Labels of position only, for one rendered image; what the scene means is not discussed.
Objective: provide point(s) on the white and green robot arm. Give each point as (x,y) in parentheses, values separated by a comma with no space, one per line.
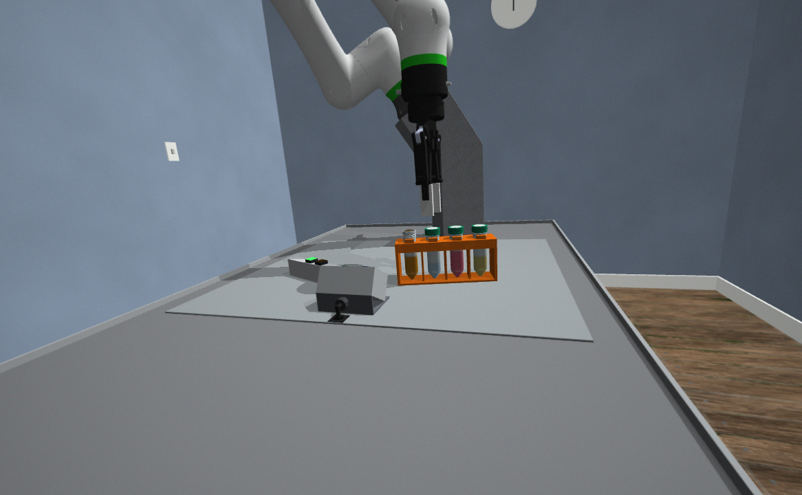
(409,56)

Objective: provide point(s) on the light grey bench mat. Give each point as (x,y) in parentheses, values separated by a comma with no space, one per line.
(530,298)

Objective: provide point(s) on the orange tube rack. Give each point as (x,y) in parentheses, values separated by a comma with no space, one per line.
(468,243)

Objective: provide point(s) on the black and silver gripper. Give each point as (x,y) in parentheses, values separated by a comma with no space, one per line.
(427,152)

